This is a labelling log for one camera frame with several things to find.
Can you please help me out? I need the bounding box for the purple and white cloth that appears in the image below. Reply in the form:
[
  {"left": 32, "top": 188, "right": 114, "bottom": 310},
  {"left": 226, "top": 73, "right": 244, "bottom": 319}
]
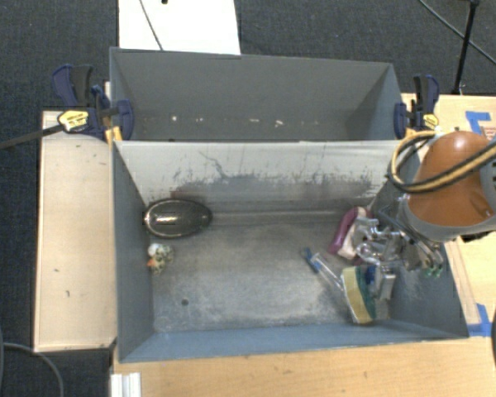
[{"left": 327, "top": 206, "right": 375, "bottom": 261}]

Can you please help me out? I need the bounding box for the grey metal bin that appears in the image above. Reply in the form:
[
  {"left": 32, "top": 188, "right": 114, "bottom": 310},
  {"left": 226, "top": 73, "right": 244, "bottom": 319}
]
[{"left": 107, "top": 46, "right": 471, "bottom": 365}]

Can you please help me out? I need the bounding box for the black glossy oval mouse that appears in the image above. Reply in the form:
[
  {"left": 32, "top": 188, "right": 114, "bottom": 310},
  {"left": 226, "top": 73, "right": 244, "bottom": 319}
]
[{"left": 143, "top": 198, "right": 214, "bottom": 240}]

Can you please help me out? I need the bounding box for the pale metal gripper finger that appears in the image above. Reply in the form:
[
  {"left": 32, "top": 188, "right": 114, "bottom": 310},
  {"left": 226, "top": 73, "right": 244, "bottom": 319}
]
[{"left": 373, "top": 262, "right": 398, "bottom": 302}]

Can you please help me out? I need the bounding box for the clear and blue plastic tool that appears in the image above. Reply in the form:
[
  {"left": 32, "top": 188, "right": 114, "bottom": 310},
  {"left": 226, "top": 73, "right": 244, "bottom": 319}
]
[{"left": 301, "top": 246, "right": 345, "bottom": 292}]

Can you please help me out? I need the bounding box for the small white spotted toy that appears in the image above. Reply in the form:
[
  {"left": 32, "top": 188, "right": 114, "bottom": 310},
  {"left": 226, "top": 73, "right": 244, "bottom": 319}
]
[{"left": 146, "top": 242, "right": 176, "bottom": 276}]

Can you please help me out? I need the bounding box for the yellow and green sponge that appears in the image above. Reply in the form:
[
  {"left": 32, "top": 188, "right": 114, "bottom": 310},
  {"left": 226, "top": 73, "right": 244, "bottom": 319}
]
[{"left": 340, "top": 265, "right": 392, "bottom": 327}]

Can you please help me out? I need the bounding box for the pale wood board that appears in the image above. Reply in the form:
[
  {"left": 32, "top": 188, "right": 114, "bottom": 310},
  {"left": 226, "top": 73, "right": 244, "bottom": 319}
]
[{"left": 32, "top": 109, "right": 119, "bottom": 353}]

